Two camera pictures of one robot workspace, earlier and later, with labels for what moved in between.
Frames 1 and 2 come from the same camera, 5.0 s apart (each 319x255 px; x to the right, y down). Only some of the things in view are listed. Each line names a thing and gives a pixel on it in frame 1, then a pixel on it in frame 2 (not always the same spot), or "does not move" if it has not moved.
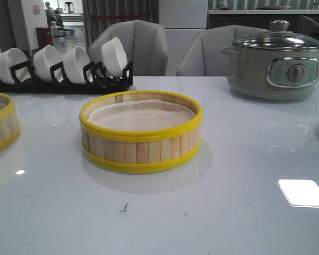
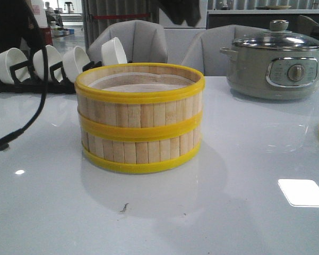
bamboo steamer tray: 5,126 to 140,101
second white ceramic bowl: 44,59 does not move
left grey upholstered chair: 144,42 does not move
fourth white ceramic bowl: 114,57 does not move
